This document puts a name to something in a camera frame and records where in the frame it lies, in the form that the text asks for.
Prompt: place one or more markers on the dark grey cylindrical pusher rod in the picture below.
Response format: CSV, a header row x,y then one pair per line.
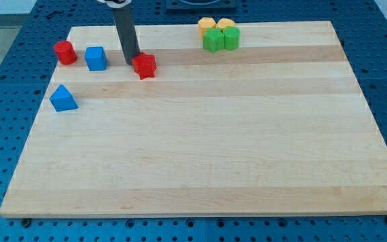
x,y
124,22

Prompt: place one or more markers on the white tool flange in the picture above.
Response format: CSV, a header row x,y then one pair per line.
x,y
116,3

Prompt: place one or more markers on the red star block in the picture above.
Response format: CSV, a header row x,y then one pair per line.
x,y
144,65

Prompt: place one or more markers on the yellow hexagon block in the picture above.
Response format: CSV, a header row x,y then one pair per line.
x,y
204,24

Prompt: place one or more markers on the green star block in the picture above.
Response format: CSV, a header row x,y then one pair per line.
x,y
213,40

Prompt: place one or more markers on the blue cube block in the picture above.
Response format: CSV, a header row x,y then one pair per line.
x,y
95,58

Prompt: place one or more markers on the red cylinder block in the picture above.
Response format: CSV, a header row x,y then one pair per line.
x,y
65,52

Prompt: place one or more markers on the yellow cylinder block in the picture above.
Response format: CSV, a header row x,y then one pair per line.
x,y
224,23

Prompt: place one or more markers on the blue triangular prism block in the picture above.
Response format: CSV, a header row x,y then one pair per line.
x,y
62,100

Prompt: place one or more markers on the green cylinder block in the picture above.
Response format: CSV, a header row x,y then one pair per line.
x,y
231,38

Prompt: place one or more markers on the light wooden board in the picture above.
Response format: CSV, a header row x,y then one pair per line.
x,y
277,127

